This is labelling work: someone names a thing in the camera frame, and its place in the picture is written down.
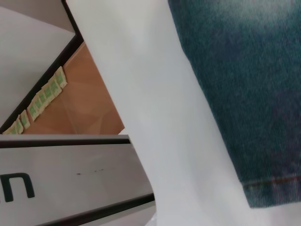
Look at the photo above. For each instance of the blue denim shorts basketball print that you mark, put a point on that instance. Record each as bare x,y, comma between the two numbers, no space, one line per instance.
249,94

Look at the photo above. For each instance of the grey robot base panel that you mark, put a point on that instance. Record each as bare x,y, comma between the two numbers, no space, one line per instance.
70,179

